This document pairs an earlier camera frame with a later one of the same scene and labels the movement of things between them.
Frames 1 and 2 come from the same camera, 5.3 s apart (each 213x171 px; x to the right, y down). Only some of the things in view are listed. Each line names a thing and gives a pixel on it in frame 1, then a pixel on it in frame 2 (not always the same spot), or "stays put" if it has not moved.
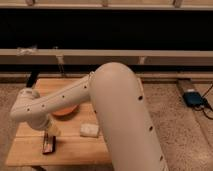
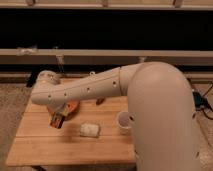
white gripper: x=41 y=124 -> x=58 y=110
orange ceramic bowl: x=67 y=112 stays put
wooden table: x=71 y=148 stays put
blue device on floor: x=192 y=99 stays put
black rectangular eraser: x=48 y=143 -> x=56 y=119
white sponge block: x=89 y=130 stays put
